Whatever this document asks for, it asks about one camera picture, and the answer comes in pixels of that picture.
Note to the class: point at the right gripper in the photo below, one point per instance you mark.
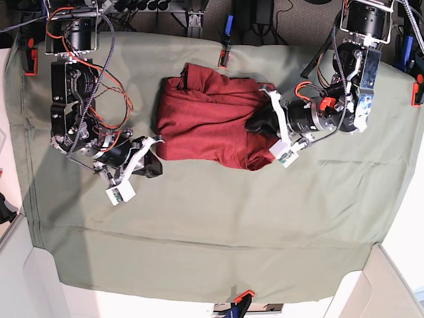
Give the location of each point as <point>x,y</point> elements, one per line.
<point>141,160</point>

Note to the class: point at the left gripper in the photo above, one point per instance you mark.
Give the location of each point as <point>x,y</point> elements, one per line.
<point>269,120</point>

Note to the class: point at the red T-shirt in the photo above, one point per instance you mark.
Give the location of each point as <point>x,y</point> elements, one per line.
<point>201,116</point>

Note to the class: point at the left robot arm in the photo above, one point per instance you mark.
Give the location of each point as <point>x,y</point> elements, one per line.
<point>337,90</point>

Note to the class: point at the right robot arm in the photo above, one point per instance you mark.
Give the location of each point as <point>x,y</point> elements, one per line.
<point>76,126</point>

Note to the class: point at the orange black rear clamp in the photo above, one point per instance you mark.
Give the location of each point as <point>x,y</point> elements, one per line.
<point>226,42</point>

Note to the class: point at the orange black clamp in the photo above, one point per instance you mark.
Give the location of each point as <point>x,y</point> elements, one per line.
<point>240,305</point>
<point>226,42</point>

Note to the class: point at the green table cloth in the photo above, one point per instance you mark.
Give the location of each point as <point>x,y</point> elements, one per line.
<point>204,232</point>

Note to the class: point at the black power adapter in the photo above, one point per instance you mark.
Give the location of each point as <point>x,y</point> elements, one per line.
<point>249,12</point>

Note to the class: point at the orange right table clamp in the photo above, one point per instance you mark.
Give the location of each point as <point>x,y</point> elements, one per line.
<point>417,92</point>

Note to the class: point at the orange table clamp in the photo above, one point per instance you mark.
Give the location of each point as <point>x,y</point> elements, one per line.
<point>30,57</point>
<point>417,92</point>

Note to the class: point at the orange black front clamp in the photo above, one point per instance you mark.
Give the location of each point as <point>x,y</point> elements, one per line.
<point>240,305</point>

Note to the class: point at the orange left table clamp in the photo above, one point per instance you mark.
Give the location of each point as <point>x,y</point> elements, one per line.
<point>30,57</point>

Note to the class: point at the white power strip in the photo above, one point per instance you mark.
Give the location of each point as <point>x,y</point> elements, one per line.
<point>132,6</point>

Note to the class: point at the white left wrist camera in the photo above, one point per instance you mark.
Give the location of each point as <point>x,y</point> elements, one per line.
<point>284,153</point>

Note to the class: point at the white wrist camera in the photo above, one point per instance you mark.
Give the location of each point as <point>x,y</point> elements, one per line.
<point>284,153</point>
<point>120,193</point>

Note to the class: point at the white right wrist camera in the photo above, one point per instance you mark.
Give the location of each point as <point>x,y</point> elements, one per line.
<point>120,193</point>

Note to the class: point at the aluminium frame post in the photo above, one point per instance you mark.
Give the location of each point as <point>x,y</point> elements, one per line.
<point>195,14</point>

